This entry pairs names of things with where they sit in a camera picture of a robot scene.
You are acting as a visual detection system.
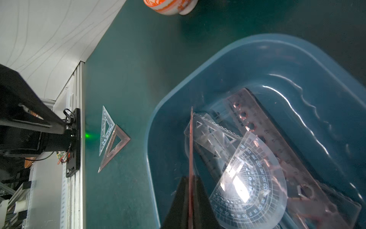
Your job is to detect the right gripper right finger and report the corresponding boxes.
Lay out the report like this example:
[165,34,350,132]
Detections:
[193,176,221,229]

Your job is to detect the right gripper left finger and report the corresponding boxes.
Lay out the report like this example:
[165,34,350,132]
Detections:
[161,177,189,229]

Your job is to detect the brown small triangle ruler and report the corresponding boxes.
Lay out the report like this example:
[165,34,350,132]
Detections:
[188,107,193,229]

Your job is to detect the clear protractor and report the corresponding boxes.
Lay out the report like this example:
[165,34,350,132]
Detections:
[209,132,287,229]

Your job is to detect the short clear stencil ruler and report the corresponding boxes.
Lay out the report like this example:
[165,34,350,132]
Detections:
[193,113,243,163]

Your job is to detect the brown tall triangle ruler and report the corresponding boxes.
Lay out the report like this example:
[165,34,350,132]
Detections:
[98,125,131,173]

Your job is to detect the brown stencil ruler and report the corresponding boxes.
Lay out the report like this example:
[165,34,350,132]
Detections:
[223,89,361,229]

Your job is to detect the clear small triangle ruler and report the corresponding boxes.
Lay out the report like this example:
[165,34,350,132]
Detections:
[99,106,115,156]

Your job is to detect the blue plastic storage box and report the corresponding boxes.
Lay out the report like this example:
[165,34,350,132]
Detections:
[144,34,366,229]

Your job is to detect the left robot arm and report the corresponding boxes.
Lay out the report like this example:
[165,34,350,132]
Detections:
[1,65,76,158]

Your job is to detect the orange patterned bowl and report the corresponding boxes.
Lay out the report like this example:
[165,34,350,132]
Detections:
[144,0,198,16]

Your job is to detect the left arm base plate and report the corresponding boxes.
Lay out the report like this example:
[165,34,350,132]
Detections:
[66,108,82,178]

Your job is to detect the cables with circuit board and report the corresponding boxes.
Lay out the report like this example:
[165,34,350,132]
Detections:
[24,150,72,165]

